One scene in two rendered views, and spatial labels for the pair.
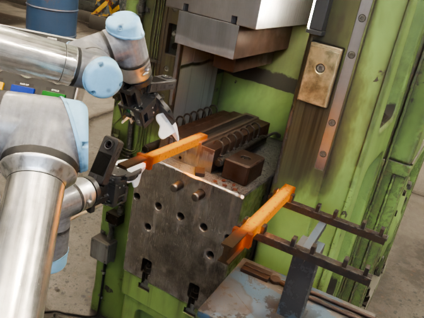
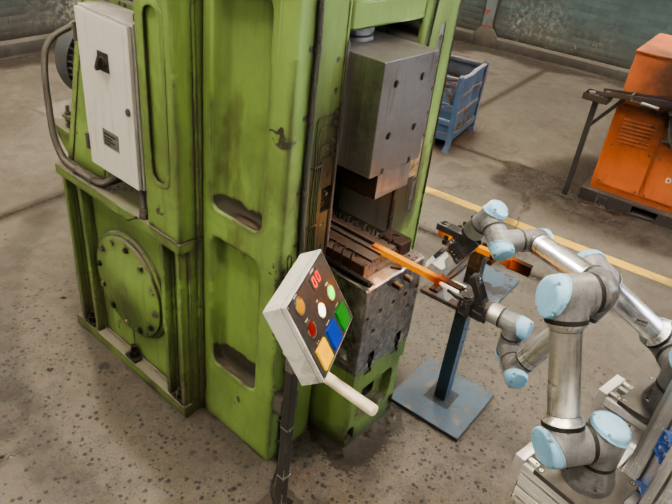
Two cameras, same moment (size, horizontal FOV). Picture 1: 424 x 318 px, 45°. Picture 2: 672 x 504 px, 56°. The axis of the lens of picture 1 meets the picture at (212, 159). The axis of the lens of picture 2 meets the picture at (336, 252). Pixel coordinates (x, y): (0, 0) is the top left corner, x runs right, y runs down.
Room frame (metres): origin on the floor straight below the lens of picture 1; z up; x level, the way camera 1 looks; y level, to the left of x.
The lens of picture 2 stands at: (1.21, 2.15, 2.31)
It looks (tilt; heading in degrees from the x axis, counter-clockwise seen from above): 33 degrees down; 282
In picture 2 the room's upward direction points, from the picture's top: 7 degrees clockwise
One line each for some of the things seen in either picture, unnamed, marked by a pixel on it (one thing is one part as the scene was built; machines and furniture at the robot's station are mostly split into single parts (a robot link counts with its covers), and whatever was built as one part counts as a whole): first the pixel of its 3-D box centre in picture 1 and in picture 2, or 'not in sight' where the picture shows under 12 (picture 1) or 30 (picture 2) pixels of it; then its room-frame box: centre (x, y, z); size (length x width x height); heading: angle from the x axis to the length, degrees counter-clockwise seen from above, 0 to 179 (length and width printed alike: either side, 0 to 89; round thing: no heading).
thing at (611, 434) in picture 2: not in sight; (603, 439); (0.68, 0.75, 0.98); 0.13 x 0.12 x 0.14; 29
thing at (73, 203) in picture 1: (53, 207); (515, 325); (0.94, 0.31, 0.98); 0.11 x 0.08 x 0.09; 154
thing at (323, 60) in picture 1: (319, 74); (412, 157); (1.45, -0.25, 1.27); 0.09 x 0.02 x 0.17; 64
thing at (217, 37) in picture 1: (238, 31); (349, 160); (1.65, -0.01, 1.32); 0.42 x 0.20 x 0.10; 154
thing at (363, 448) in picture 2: not in sight; (359, 434); (1.42, 0.11, 0.01); 0.58 x 0.39 x 0.01; 64
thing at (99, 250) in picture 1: (104, 247); (284, 400); (1.73, 0.36, 0.36); 0.09 x 0.07 x 0.12; 64
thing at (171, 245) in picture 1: (219, 207); (339, 286); (1.64, -0.06, 0.69); 0.56 x 0.38 x 0.45; 154
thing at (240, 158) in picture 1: (243, 166); (394, 242); (1.44, -0.10, 0.95); 0.12 x 0.08 x 0.06; 154
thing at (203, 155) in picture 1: (217, 135); (339, 240); (1.65, -0.01, 0.96); 0.42 x 0.20 x 0.09; 154
